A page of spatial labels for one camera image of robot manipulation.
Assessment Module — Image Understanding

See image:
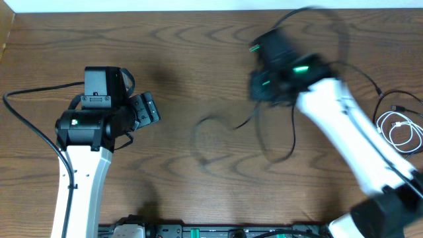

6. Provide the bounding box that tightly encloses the white cable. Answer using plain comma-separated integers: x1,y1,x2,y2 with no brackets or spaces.
375,110,423,155

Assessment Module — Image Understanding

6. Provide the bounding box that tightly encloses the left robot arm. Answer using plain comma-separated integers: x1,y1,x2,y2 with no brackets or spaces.
51,66,161,237

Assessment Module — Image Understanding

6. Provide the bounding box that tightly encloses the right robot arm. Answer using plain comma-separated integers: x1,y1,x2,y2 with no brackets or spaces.
250,28,422,237

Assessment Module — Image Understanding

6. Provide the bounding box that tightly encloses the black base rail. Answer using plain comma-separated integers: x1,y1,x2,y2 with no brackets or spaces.
97,215,330,238

